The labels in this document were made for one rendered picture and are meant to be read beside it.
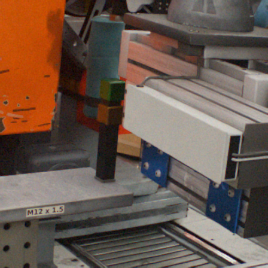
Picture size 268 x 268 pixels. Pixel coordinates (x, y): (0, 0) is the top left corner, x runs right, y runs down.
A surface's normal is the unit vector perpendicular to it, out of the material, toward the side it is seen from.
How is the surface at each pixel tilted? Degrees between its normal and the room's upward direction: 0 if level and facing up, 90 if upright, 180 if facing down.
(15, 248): 90
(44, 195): 0
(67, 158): 67
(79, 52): 90
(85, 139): 90
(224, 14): 72
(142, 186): 90
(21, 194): 0
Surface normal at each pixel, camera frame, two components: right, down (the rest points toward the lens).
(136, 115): -0.88, 0.04
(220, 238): 0.09, -0.96
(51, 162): 0.55, -0.12
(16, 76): 0.56, 0.27
